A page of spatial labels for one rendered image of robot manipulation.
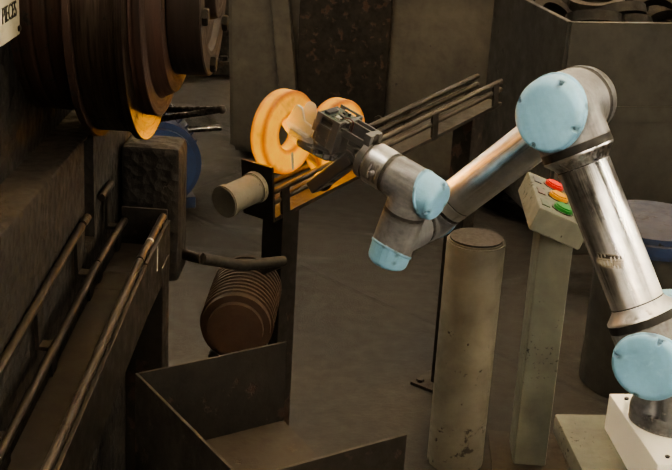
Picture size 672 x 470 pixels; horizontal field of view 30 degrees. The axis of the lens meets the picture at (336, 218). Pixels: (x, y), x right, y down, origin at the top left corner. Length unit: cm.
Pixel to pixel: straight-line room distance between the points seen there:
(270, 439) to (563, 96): 72
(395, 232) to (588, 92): 42
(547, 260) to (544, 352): 21
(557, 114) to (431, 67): 252
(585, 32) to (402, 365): 121
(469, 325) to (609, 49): 149
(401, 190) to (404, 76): 237
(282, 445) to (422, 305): 198
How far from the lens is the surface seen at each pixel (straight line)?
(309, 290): 357
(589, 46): 382
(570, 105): 195
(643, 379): 202
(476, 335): 258
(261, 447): 157
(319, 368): 313
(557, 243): 257
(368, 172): 217
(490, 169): 220
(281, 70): 459
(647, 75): 392
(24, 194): 162
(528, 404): 272
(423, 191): 212
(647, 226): 303
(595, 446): 229
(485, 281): 254
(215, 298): 220
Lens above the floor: 139
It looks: 20 degrees down
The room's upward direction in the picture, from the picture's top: 3 degrees clockwise
